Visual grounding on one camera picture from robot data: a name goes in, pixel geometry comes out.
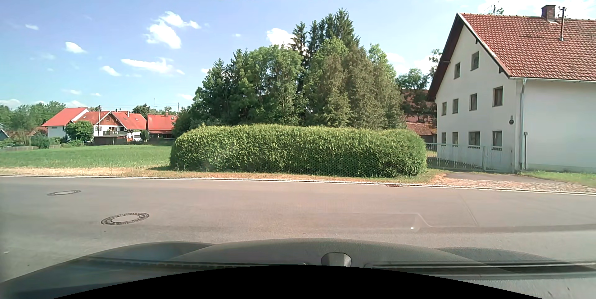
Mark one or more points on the trimmed green hedge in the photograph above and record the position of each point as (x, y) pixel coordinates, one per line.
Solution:
(298, 150)

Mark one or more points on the group of tall trees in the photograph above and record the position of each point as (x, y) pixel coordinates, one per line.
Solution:
(321, 84)

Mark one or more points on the grey asphalt road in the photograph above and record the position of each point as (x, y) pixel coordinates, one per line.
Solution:
(279, 206)

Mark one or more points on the red-roofed brown building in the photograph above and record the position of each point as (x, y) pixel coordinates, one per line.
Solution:
(419, 122)

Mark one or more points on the car's own bonnet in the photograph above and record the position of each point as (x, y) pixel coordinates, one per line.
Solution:
(288, 255)

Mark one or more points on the white metal fence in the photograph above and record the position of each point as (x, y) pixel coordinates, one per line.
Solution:
(461, 155)

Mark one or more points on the dry grass verge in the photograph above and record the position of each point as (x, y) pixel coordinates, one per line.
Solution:
(116, 172)

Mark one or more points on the row of red-roofed houses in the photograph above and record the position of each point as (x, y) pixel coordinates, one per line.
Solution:
(111, 124)

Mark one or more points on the grass field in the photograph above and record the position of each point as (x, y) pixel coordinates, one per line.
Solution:
(93, 154)

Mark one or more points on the cobbled driveway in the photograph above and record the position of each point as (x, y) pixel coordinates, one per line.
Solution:
(503, 181)

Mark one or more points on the round green bush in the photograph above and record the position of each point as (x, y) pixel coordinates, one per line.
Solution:
(79, 130)

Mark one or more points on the white house with red roof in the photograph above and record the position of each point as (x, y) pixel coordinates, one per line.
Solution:
(535, 103)

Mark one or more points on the grass strip by house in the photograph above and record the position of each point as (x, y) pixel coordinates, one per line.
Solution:
(563, 177)

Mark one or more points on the row of distant trees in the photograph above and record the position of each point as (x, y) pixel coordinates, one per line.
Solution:
(28, 115)

